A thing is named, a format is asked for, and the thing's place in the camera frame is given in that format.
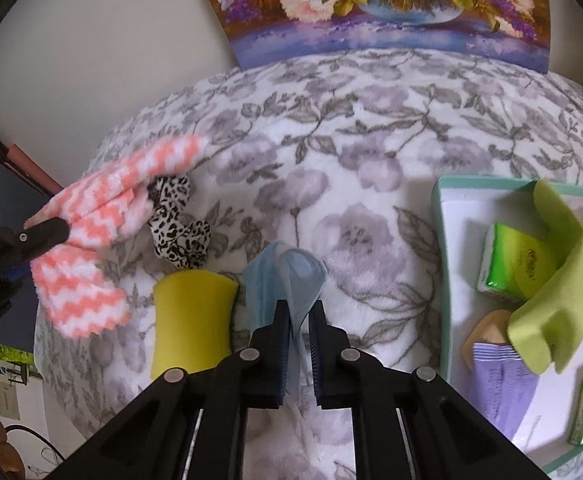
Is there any grey floral blanket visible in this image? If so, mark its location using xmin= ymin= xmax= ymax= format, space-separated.
xmin=34 ymin=49 xmax=583 ymax=480

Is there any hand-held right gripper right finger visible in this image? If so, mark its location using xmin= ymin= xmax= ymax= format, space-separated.
xmin=307 ymin=300 xmax=555 ymax=480

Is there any leopard print scrunchie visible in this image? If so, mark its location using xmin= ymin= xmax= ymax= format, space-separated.
xmin=146 ymin=172 xmax=212 ymax=268

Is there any green bag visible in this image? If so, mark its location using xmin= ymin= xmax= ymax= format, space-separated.
xmin=0 ymin=339 xmax=37 ymax=368

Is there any blue face mask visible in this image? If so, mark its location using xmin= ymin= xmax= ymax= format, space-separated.
xmin=242 ymin=241 xmax=329 ymax=403

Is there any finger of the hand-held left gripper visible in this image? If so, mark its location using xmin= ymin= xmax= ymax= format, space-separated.
xmin=0 ymin=262 xmax=35 ymax=284
xmin=2 ymin=216 xmax=72 ymax=267

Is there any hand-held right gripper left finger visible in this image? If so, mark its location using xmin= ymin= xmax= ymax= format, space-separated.
xmin=64 ymin=299 xmax=292 ymax=480

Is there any reddish brown bar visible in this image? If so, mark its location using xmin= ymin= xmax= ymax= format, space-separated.
xmin=6 ymin=144 xmax=66 ymax=197

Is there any purple packet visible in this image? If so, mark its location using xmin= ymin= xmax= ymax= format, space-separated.
xmin=471 ymin=342 xmax=541 ymax=439

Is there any floral painting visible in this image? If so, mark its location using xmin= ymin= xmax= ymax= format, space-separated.
xmin=189 ymin=0 xmax=552 ymax=73

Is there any white tray with teal rim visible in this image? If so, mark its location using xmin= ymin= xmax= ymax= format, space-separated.
xmin=431 ymin=176 xmax=583 ymax=476

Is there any light green cloth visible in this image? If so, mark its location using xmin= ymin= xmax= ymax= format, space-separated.
xmin=506 ymin=179 xmax=583 ymax=376

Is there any pink white chevron cloth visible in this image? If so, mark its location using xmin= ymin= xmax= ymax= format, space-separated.
xmin=24 ymin=135 xmax=210 ymax=339

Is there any round orange puff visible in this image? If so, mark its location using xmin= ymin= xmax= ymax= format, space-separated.
xmin=462 ymin=309 xmax=515 ymax=368

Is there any yellow sponge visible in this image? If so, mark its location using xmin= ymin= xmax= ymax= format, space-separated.
xmin=150 ymin=270 xmax=240 ymax=382

